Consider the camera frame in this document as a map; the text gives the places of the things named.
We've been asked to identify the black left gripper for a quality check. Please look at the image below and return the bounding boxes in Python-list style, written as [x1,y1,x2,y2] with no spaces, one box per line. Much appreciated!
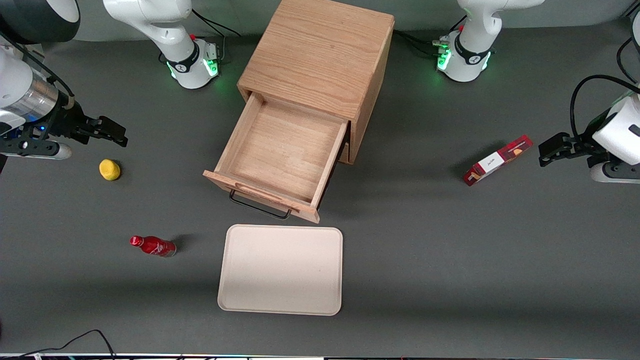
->
[538,131,609,168]

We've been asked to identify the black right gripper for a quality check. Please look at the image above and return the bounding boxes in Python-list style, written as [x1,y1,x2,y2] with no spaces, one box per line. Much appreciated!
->
[42,100,129,147]

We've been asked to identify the black metal drawer handle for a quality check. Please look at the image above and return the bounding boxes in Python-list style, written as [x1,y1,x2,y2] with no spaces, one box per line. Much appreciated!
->
[229,189,293,221]

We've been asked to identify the wooden drawer with notched front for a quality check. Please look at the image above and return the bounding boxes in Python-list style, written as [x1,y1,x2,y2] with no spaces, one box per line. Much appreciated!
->
[202,92,349,224]

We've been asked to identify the wooden drawer cabinet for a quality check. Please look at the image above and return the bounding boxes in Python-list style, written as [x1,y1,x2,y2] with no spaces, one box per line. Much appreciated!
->
[236,0,396,166]

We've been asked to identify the yellow lemon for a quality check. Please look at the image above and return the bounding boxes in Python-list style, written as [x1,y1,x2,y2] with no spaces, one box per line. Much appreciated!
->
[99,158,121,181]

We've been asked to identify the red and white carton box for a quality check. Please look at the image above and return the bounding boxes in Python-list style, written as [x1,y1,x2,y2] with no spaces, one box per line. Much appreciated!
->
[463,134,534,187]

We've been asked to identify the red bottle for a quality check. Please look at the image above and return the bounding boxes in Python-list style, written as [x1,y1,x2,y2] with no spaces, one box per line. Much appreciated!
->
[129,235,177,258]

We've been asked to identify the beige rectangular tray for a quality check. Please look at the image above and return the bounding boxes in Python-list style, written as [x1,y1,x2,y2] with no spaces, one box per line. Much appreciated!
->
[217,224,344,317]

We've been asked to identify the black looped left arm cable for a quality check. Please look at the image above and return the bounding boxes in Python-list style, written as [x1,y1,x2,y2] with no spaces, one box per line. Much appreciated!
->
[570,75,640,143]

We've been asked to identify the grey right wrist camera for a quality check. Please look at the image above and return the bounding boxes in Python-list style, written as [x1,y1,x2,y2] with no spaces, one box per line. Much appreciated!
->
[0,141,72,161]

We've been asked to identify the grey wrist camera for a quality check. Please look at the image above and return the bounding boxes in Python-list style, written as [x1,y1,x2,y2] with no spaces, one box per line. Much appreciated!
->
[0,141,72,161]
[590,162,640,184]

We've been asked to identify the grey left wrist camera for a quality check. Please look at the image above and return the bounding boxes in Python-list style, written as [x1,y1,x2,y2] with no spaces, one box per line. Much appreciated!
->
[590,162,640,184]

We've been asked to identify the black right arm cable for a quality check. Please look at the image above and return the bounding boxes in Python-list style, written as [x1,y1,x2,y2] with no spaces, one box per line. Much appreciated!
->
[0,30,76,98]

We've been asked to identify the black curved cable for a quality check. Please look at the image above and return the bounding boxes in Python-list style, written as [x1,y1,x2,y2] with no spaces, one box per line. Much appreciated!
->
[616,37,640,83]

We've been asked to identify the black right arm base cables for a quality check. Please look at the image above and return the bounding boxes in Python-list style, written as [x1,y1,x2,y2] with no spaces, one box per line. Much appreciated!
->
[191,9,242,63]

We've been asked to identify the black arm base cables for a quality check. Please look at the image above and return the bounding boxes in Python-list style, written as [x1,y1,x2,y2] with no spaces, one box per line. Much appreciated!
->
[394,30,451,57]
[191,9,242,63]

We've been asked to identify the black left arm base cables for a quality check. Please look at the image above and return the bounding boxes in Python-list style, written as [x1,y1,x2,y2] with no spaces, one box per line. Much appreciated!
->
[394,30,451,57]

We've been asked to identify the thin black table-edge cable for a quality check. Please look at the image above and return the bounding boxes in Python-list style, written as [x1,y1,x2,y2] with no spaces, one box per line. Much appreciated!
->
[0,329,117,360]

